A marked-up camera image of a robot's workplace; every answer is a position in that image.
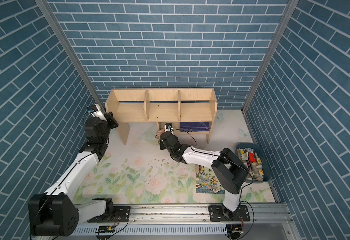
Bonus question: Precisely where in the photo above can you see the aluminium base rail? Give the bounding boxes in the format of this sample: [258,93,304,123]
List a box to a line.
[36,202,299,240]

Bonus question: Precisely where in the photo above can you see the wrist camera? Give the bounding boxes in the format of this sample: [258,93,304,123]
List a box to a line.
[165,123,174,132]
[87,104,107,121]

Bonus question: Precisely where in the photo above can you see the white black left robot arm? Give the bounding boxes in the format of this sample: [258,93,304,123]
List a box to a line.
[28,111,119,237]

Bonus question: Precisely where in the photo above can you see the light wooden bookshelf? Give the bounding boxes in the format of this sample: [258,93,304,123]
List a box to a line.
[106,88,218,144]

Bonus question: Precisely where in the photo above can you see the floral table mat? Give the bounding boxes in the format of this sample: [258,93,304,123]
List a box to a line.
[73,110,275,204]

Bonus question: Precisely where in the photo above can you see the small green circuit board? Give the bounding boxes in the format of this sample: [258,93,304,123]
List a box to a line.
[96,226,116,236]

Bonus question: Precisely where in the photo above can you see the colourful children's picture book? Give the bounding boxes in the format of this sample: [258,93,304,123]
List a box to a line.
[196,166,225,194]

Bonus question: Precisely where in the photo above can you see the dark blue book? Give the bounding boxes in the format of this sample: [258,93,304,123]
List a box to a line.
[180,122,210,132]

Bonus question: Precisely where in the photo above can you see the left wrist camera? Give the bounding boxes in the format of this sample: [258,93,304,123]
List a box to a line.
[87,104,107,121]

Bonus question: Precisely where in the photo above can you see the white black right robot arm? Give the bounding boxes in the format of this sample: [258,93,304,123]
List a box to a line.
[160,131,250,222]

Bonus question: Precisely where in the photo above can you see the teal plastic storage bin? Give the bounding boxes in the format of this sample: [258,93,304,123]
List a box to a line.
[236,143,270,184]

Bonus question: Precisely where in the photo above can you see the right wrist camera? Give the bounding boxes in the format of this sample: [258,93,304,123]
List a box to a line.
[165,123,174,132]

